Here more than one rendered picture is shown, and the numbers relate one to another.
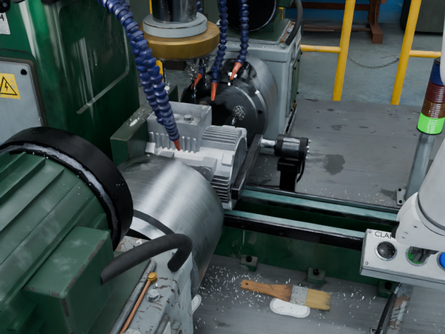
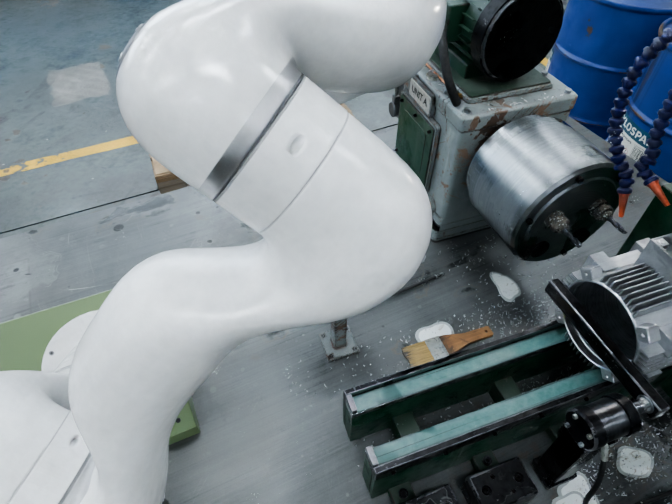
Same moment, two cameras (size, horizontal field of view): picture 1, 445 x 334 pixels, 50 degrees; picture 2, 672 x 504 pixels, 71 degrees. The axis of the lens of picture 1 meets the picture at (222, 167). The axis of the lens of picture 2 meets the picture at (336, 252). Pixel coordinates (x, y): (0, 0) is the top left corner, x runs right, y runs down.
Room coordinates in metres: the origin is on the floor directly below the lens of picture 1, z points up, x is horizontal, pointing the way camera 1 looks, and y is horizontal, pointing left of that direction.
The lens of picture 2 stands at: (1.05, -0.64, 1.67)
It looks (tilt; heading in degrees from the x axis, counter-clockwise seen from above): 47 degrees down; 145
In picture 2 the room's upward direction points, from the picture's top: straight up
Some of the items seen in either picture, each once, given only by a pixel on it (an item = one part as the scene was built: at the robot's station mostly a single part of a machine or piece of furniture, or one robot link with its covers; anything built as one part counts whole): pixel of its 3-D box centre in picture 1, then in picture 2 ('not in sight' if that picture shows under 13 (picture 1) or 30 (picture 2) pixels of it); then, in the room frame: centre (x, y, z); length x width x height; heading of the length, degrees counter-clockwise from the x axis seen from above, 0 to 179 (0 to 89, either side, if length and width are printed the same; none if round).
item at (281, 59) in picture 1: (251, 81); not in sight; (1.54, -0.10, 0.99); 0.35 x 0.31 x 0.37; 164
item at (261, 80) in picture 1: (233, 97); not in sight; (1.28, -0.03, 1.04); 0.41 x 0.25 x 0.25; 164
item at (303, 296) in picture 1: (285, 293); (449, 344); (0.75, -0.14, 0.80); 0.21 x 0.05 x 0.01; 75
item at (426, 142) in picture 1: (427, 136); not in sight; (1.11, -0.54, 1.01); 0.08 x 0.08 x 0.42; 74
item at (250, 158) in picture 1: (248, 164); (599, 342); (0.96, -0.06, 1.01); 0.26 x 0.04 x 0.03; 164
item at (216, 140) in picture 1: (198, 163); (644, 309); (0.96, 0.06, 1.02); 0.20 x 0.19 x 0.19; 74
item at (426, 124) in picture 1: (431, 121); not in sight; (1.11, -0.54, 1.05); 0.06 x 0.06 x 0.04
